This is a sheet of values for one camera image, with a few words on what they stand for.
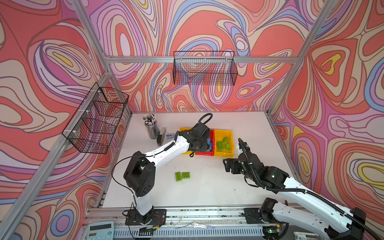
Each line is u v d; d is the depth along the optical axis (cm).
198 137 65
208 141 98
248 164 53
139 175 46
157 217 73
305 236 66
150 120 92
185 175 86
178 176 86
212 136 97
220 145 97
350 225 40
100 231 68
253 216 73
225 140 102
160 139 99
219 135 103
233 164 65
